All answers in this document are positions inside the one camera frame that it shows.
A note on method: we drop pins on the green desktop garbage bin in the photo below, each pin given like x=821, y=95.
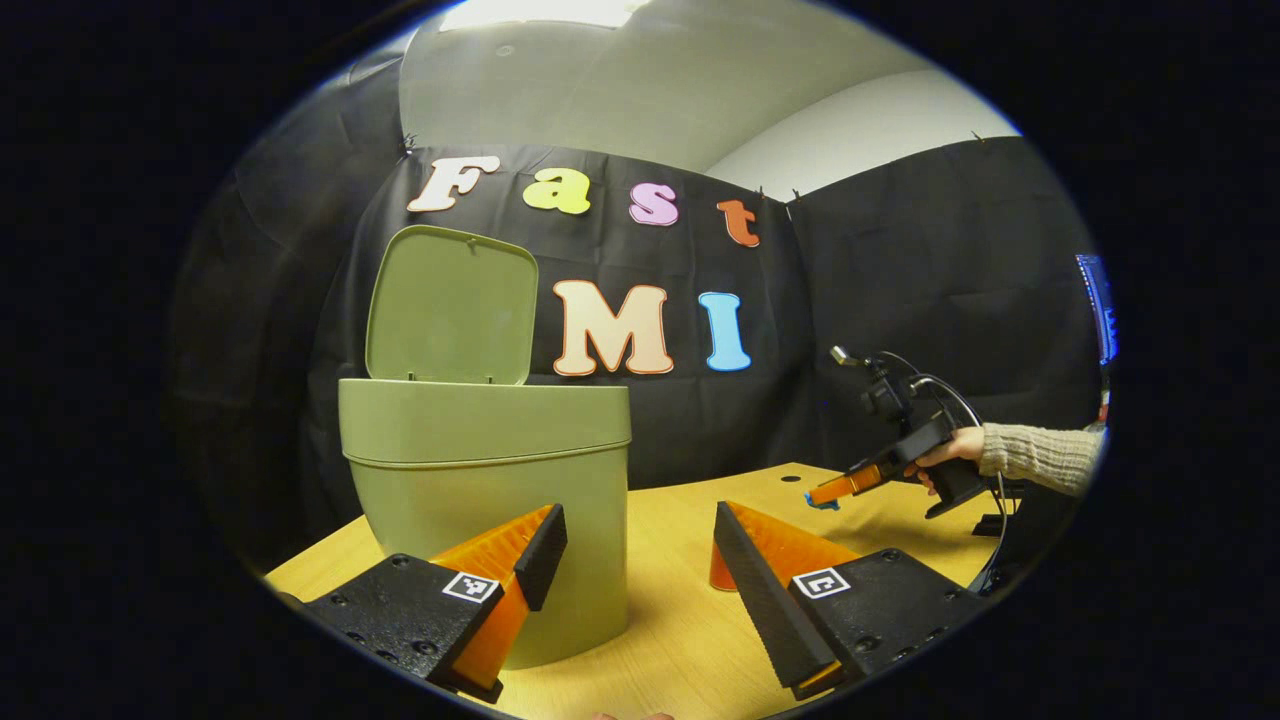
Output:
x=480, y=480

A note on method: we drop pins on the black backdrop cloth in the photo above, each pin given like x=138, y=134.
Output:
x=900, y=300

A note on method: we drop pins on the wooden desktop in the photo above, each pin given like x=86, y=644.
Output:
x=670, y=560

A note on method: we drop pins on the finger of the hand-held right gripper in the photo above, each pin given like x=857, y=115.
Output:
x=850, y=483

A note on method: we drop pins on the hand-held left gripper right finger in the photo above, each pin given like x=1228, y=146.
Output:
x=765, y=615

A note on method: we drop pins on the red pop can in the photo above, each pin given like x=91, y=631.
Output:
x=716, y=577

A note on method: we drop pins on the blue lit screen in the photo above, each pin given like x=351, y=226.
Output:
x=1098, y=305

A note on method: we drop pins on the blue paper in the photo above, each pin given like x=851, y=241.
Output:
x=822, y=503

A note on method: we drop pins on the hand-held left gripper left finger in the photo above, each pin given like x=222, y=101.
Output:
x=542, y=555

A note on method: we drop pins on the ceiling light panel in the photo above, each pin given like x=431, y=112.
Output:
x=540, y=12

